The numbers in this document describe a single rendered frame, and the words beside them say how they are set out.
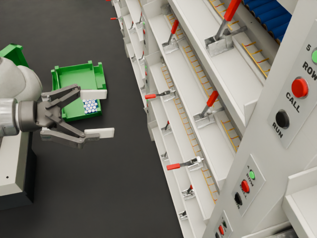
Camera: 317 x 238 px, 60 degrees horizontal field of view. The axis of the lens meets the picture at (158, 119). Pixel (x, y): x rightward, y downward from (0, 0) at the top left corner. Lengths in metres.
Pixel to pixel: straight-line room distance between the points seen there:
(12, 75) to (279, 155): 0.92
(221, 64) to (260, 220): 0.23
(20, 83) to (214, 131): 0.73
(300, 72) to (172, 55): 0.54
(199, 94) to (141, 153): 0.77
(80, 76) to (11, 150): 0.64
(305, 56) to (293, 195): 0.15
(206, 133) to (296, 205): 0.30
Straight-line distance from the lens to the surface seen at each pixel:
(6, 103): 0.70
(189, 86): 0.68
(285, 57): 0.29
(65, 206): 1.32
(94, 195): 1.30
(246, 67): 0.44
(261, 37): 0.45
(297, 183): 0.32
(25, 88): 1.10
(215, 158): 0.57
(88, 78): 1.64
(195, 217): 0.92
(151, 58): 1.03
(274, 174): 0.35
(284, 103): 0.29
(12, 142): 1.22
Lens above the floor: 1.16
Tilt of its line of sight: 51 degrees down
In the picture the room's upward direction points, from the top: straight up
